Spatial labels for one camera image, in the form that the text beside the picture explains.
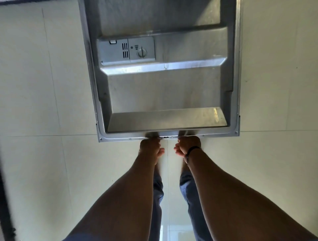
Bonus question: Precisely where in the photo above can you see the black wristband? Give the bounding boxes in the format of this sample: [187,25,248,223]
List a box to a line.
[184,146,201,164]

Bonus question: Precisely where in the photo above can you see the grey detergent dispenser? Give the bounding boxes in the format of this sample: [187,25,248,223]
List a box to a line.
[97,36,156,66]

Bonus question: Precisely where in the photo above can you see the person's right forearm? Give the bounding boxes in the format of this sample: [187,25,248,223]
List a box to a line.
[185,148,318,241]

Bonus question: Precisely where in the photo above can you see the person's left hand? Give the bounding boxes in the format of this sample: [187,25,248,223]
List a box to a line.
[138,138,165,166]

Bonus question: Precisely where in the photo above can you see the silver dishwasher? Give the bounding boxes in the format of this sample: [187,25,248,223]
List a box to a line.
[78,0,242,143]

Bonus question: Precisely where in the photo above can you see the person's left forearm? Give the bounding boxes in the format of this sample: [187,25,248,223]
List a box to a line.
[66,153,159,241]

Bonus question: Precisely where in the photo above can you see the person's blue trousers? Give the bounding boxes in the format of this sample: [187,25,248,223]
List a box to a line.
[148,163,214,241]

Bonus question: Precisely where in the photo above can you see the person's right hand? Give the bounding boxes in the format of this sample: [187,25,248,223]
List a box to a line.
[174,136,202,157]

